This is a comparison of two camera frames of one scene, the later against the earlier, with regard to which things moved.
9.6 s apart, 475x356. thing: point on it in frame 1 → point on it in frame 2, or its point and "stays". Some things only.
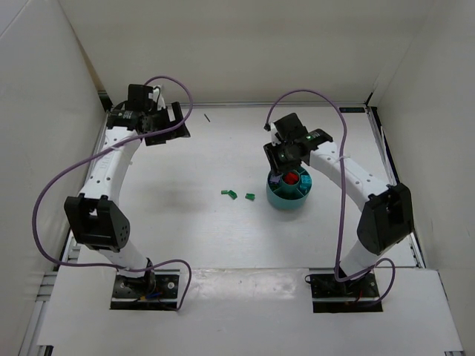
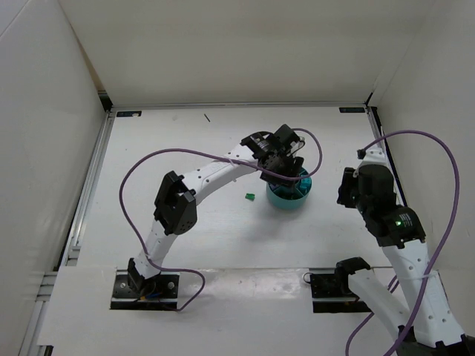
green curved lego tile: (250, 196) stays
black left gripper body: (168, 126) → (281, 174)
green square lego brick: (288, 193) stays
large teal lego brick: (304, 187) stays
